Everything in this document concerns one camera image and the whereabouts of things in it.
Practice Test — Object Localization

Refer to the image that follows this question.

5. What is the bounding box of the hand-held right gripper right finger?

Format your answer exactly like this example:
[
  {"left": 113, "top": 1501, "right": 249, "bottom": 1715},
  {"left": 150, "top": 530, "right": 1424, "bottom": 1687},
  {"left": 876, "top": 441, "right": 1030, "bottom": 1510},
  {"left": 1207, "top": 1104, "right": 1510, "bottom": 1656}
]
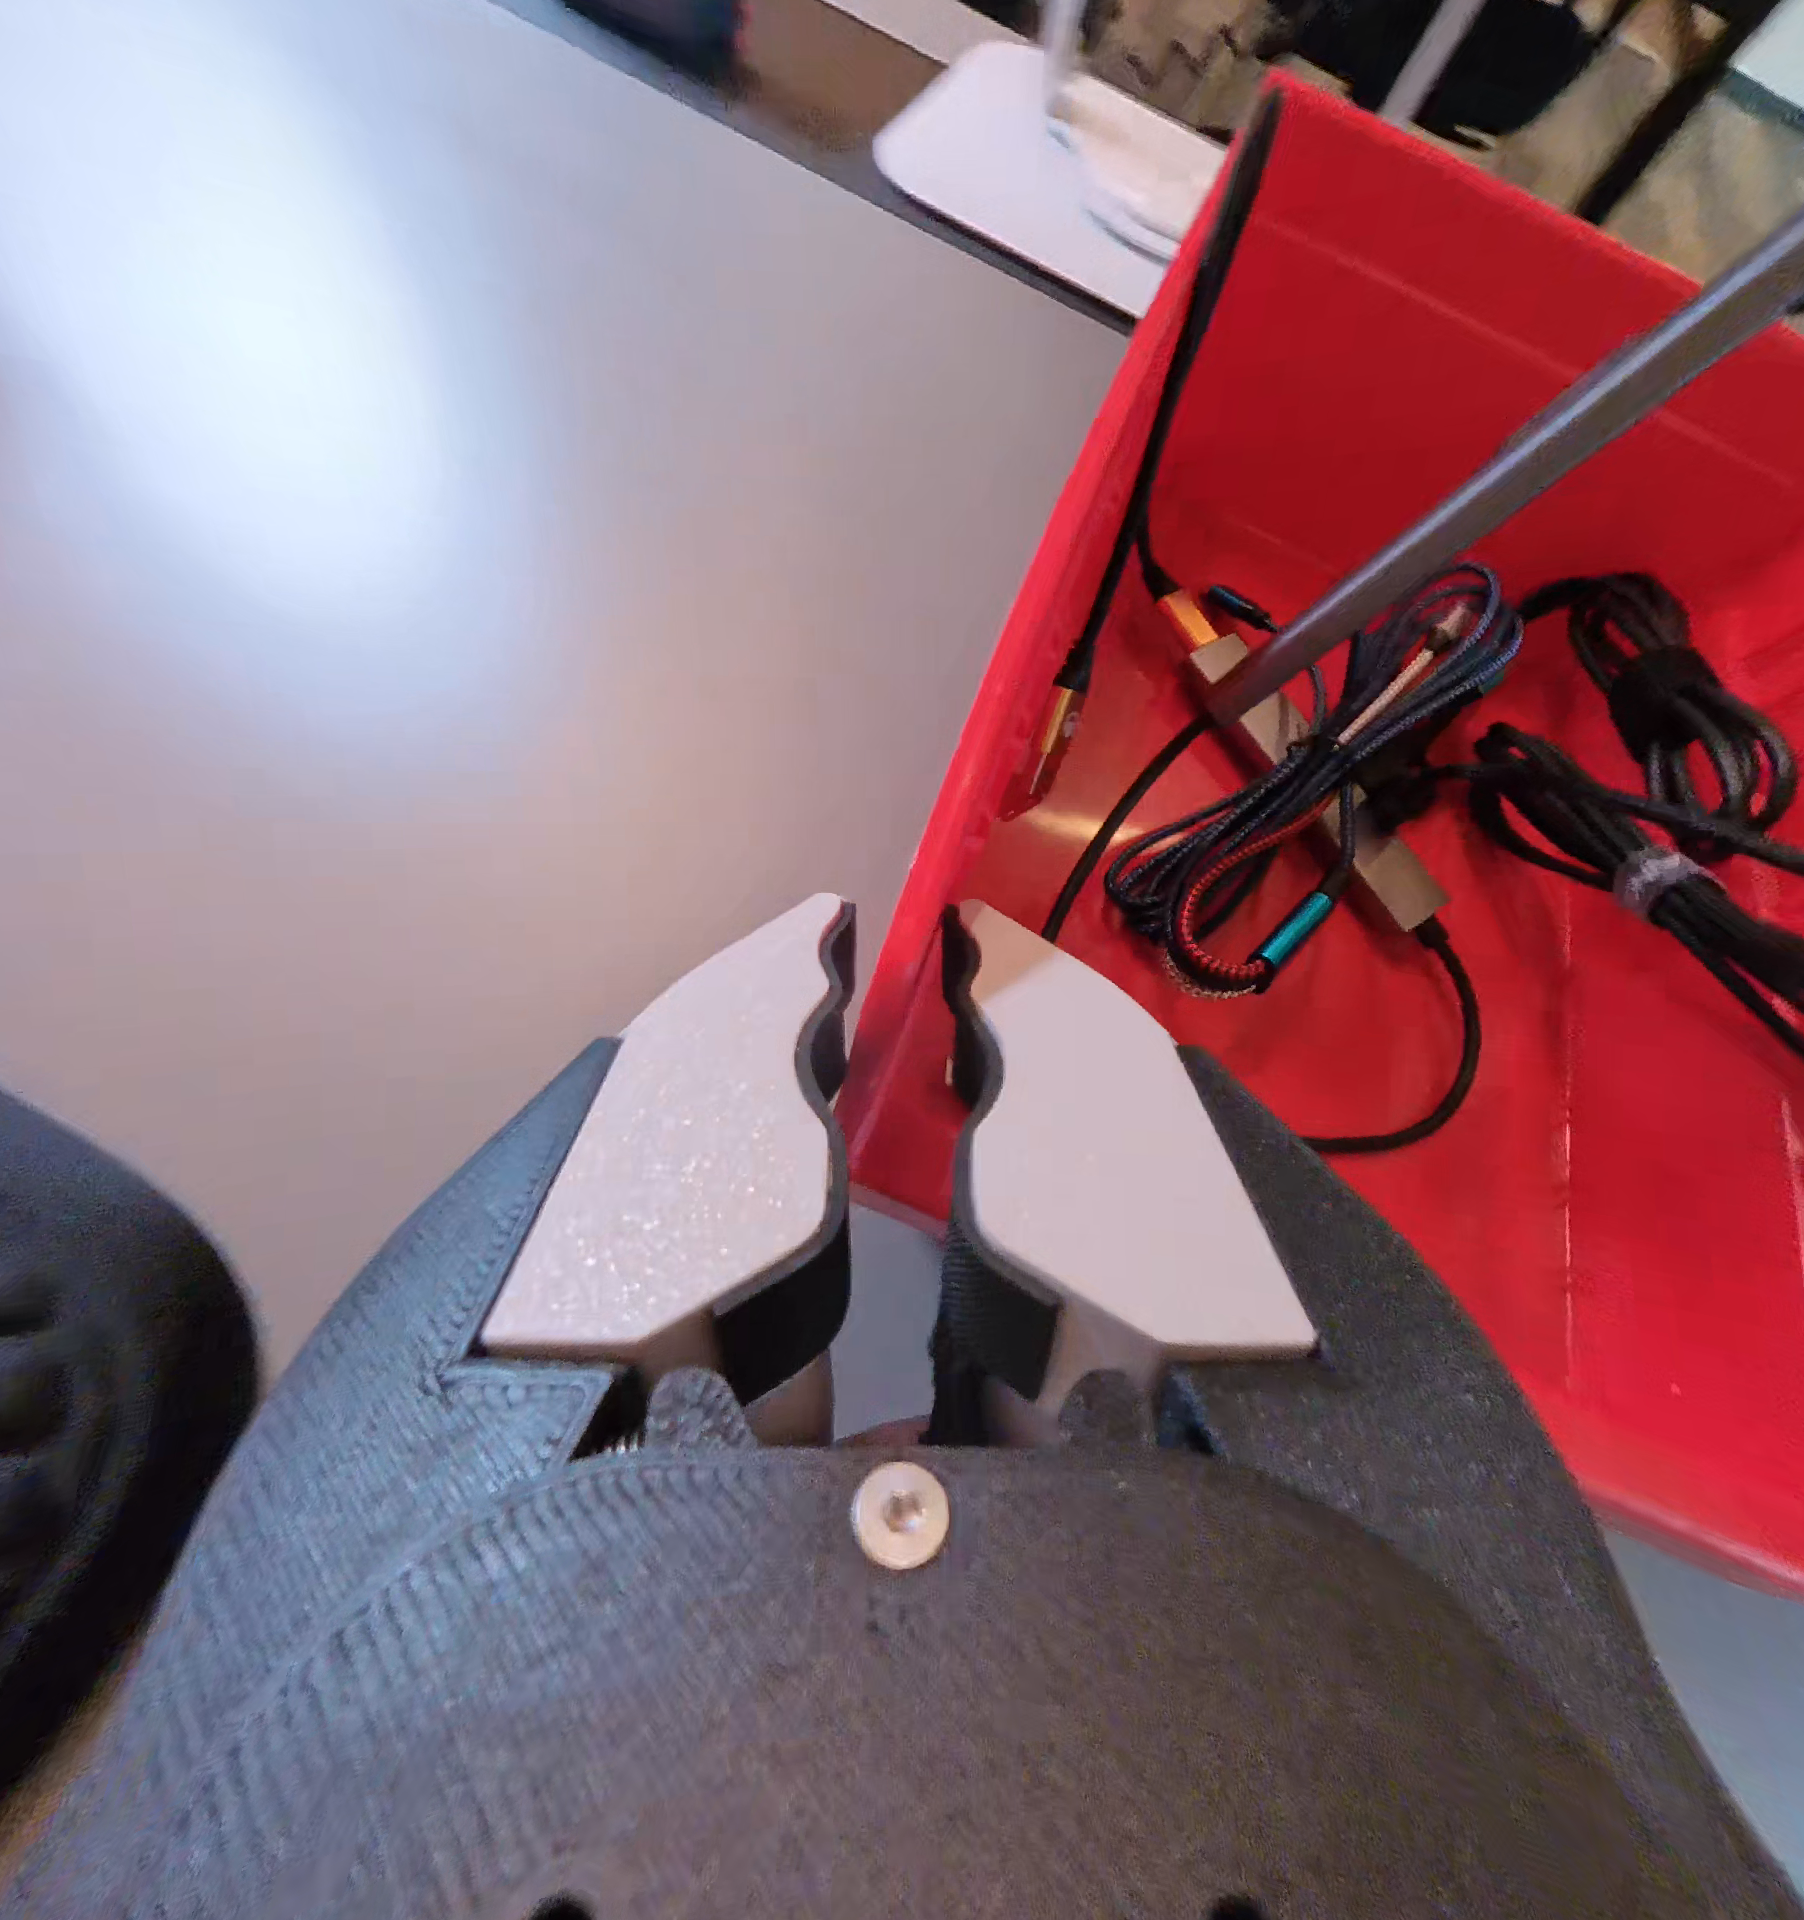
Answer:
[{"left": 932, "top": 898, "right": 1323, "bottom": 1449}]

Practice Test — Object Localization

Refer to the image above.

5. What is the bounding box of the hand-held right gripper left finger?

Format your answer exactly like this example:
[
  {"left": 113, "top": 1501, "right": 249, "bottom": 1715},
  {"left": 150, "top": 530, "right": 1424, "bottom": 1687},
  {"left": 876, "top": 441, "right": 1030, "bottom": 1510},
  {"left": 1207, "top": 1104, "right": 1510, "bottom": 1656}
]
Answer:
[{"left": 478, "top": 891, "right": 858, "bottom": 1449}]

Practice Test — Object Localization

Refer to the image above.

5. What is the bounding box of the black cable with orange plugs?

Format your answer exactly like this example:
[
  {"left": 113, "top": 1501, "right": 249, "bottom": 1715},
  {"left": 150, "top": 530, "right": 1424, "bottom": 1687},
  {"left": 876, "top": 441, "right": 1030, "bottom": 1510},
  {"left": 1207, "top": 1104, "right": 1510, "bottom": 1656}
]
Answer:
[{"left": 996, "top": 87, "right": 1287, "bottom": 824}]

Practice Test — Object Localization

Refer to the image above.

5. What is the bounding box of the red plastic bin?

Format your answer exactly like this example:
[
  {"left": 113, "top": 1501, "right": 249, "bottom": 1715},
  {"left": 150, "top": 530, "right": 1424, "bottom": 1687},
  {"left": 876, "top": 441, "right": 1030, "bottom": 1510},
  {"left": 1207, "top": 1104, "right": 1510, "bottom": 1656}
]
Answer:
[{"left": 839, "top": 67, "right": 1804, "bottom": 1614}]

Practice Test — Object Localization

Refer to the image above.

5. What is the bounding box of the black braided cable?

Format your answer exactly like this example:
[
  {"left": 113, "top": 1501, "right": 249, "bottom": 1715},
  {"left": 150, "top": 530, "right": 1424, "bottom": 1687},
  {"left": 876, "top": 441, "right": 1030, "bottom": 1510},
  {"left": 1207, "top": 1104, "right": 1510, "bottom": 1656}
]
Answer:
[{"left": 1470, "top": 574, "right": 1804, "bottom": 1119}]

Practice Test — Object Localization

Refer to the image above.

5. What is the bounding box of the dark grey usb hub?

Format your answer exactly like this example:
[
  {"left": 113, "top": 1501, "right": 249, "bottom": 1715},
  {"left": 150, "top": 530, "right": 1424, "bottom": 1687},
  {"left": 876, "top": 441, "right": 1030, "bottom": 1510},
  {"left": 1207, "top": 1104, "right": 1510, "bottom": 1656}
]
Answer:
[{"left": 1199, "top": 176, "right": 1804, "bottom": 726}]

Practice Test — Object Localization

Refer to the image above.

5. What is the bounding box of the silver usb hub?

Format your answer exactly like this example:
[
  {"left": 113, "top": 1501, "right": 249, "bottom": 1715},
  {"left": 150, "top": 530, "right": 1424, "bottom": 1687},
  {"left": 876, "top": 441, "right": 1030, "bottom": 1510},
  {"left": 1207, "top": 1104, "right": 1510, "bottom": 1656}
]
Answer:
[{"left": 1180, "top": 638, "right": 1448, "bottom": 925}]

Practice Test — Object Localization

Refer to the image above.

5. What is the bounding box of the black honeycomb pad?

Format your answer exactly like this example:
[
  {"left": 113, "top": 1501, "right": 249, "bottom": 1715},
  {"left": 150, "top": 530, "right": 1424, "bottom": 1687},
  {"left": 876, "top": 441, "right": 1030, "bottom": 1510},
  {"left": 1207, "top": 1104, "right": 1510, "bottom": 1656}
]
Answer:
[{"left": 0, "top": 1049, "right": 263, "bottom": 1824}]

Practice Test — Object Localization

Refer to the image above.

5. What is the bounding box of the instruction board on stand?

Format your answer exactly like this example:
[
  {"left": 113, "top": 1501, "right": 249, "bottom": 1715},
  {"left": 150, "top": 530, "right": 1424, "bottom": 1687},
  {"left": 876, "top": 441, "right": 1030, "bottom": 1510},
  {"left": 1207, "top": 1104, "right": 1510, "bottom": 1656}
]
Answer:
[{"left": 873, "top": 0, "right": 1250, "bottom": 323}]

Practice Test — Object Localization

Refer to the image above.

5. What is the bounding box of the blue red braided cable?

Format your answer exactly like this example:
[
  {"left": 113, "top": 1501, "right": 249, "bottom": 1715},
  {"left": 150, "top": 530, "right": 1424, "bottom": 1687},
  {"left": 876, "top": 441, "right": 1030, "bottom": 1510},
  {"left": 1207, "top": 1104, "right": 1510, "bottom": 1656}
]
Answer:
[{"left": 1103, "top": 560, "right": 1526, "bottom": 1003}]

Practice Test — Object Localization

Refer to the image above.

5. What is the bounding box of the thin black cable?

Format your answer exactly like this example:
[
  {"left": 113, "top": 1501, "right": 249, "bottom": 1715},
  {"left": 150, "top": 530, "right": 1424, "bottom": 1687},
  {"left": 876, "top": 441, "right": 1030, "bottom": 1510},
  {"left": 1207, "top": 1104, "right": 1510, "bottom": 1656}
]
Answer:
[{"left": 1041, "top": 717, "right": 1487, "bottom": 1157}]

